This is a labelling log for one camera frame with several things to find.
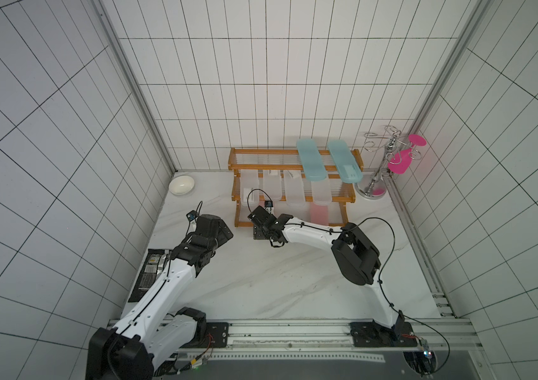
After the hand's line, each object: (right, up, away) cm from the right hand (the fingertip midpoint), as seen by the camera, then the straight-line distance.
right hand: (256, 232), depth 95 cm
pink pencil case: (+3, +12, -5) cm, 14 cm away
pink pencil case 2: (+28, +7, +8) cm, 30 cm away
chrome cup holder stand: (+56, +19, +17) cm, 62 cm away
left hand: (-14, 0, -11) cm, 18 cm away
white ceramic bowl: (-37, +20, +15) cm, 44 cm away
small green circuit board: (+53, -33, -25) cm, 68 cm away
